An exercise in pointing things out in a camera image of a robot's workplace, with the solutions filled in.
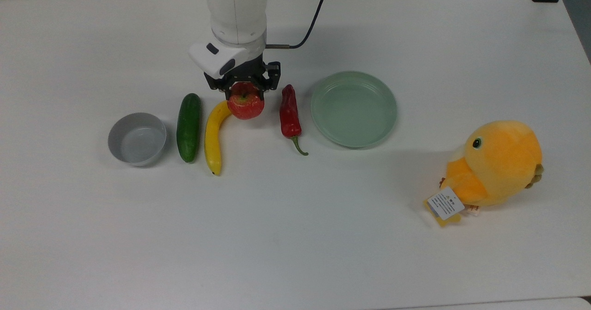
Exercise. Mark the orange plush toy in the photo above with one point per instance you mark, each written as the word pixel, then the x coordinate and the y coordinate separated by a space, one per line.
pixel 501 162

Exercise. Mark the white paper toy tag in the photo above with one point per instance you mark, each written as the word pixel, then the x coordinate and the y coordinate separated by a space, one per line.
pixel 445 203

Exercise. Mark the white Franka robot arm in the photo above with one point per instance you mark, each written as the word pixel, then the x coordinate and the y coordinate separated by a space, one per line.
pixel 235 14

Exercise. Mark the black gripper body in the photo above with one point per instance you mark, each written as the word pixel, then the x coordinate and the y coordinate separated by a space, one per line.
pixel 272 76

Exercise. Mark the grey metal bowl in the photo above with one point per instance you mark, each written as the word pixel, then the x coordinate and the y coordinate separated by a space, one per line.
pixel 137 140

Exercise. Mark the red chili pepper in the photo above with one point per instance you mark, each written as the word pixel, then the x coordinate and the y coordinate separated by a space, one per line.
pixel 289 113

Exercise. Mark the red apple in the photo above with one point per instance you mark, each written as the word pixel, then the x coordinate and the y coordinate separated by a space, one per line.
pixel 245 104

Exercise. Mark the yellow banana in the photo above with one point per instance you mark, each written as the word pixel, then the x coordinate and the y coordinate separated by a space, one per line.
pixel 213 143

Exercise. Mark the pale green plate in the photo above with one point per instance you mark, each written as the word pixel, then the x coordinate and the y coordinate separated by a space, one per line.
pixel 353 109

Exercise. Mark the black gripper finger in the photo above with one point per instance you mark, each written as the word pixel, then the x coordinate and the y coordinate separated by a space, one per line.
pixel 228 93
pixel 262 92

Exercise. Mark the green cucumber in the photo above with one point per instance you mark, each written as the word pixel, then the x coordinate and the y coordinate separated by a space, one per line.
pixel 189 127

